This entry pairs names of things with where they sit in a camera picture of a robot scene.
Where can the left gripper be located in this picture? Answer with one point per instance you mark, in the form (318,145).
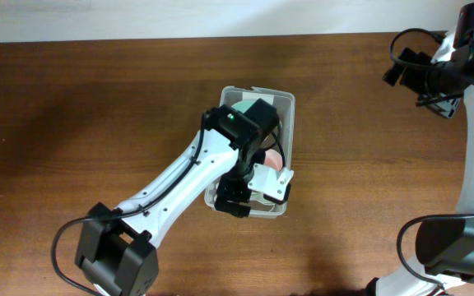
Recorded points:
(228,192)

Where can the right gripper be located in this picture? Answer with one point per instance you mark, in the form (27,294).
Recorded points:
(444,106)

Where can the pink cup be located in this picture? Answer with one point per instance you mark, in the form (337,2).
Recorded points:
(273,159)

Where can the green bowl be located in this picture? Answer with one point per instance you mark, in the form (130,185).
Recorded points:
(243,105)

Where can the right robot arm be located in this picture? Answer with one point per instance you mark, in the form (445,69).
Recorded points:
(437,251)

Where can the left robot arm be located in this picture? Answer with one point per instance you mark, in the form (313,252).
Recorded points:
(117,250)

